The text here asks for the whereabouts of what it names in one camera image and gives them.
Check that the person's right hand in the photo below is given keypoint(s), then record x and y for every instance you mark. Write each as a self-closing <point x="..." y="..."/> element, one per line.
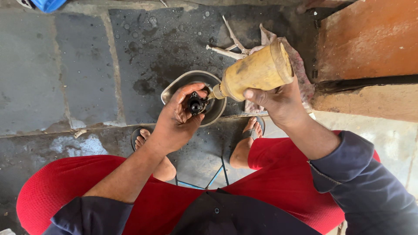
<point x="280" y="104"/>

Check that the person's left hand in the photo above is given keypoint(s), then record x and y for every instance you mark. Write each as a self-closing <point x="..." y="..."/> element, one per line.
<point x="169" y="125"/>

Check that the black metal machine part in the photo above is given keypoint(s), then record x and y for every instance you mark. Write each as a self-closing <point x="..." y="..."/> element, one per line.
<point x="196" y="105"/>

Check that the yellow oil squeeze bottle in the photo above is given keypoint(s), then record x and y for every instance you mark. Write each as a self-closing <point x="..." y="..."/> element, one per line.
<point x="258" y="71"/>

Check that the person's left black sandal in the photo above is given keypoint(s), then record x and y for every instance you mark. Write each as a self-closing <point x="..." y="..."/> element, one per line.
<point x="134" y="135"/>

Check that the person's black sandal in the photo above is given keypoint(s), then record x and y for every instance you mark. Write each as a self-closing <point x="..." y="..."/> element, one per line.
<point x="249" y="133"/>
<point x="134" y="135"/>

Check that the person's right black sandal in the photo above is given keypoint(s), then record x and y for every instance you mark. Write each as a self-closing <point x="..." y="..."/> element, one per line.
<point x="249" y="133"/>

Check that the dirty pink rag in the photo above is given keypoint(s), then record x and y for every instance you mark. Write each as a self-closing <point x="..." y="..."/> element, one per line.
<point x="298" y="65"/>

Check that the person's left foot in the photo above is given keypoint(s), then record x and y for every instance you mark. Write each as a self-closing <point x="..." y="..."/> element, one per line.
<point x="163" y="169"/>

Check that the person's foot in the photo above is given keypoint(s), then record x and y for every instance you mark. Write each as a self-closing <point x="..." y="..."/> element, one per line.
<point x="241" y="153"/>
<point x="163" y="169"/>

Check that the small black coil spring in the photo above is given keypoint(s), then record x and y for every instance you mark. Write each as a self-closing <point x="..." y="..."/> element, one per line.
<point x="314" y="74"/>
<point x="317" y="24"/>

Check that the steel bowl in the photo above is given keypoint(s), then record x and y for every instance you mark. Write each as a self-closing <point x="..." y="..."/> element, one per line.
<point x="183" y="80"/>

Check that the person's right foot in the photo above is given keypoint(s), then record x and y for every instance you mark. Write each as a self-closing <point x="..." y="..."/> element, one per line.
<point x="241" y="153"/>

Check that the person's red shorts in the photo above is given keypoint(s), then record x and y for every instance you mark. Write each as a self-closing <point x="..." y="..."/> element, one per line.
<point x="284" y="182"/>

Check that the silver locking pliers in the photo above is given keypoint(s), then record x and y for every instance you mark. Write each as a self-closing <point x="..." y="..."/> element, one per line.
<point x="233" y="40"/>

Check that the orange stone block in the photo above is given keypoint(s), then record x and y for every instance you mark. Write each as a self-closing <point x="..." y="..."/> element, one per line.
<point x="365" y="42"/>

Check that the person's dark blue shirt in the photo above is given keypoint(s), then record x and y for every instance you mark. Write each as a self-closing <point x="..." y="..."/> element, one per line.
<point x="369" y="195"/>

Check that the blue plastic container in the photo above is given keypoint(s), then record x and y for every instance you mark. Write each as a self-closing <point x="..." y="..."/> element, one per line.
<point x="49" y="4"/>

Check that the white plastic object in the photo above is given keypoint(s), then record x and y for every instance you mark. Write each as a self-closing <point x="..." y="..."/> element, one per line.
<point x="25" y="3"/>

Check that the blue metal stool frame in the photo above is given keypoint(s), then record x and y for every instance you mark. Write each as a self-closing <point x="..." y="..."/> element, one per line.
<point x="215" y="178"/>

